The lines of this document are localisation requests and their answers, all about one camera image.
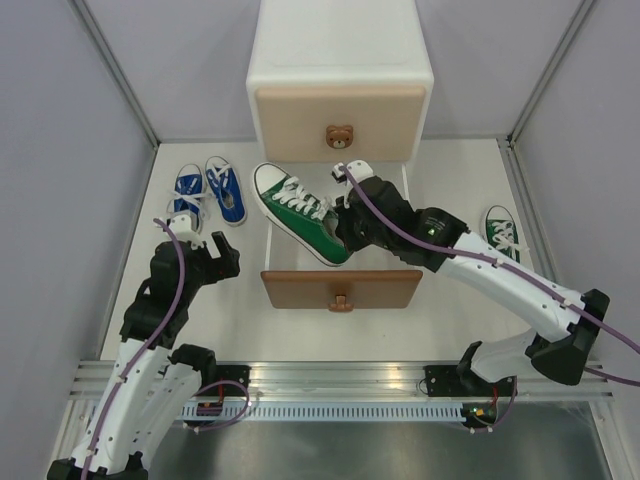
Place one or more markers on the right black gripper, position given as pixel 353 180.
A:
pixel 351 241

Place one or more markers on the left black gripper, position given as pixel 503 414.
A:
pixel 223 267

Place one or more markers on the green sneaker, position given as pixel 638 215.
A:
pixel 499 229
pixel 288 204

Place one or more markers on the brown drawer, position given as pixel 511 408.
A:
pixel 366 289

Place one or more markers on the bear knob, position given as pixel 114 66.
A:
pixel 339 137
pixel 340 304

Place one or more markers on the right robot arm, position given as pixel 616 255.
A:
pixel 563 323

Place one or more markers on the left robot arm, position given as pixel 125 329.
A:
pixel 152 379

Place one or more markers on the left blue sneaker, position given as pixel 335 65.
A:
pixel 189 196

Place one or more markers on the blue sneaker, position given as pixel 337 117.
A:
pixel 224 183
pixel 189 196

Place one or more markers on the right blue sneaker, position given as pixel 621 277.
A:
pixel 224 183

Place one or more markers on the beige upper drawer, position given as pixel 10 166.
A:
pixel 387 121

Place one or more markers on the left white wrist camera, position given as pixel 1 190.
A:
pixel 182 230

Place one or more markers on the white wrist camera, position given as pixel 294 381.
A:
pixel 182 230
pixel 352 170

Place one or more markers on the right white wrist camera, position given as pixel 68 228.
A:
pixel 352 170

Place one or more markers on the aluminium mounting rail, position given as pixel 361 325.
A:
pixel 395 382

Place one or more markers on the white slotted cable duct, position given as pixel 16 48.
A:
pixel 354 412

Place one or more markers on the white cabinet frame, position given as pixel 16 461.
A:
pixel 344 43

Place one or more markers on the left aluminium frame post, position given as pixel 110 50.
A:
pixel 98 39

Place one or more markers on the aluminium frame post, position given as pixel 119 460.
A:
pixel 568 37
pixel 98 39

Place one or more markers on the right aluminium frame post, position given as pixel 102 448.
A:
pixel 568 37

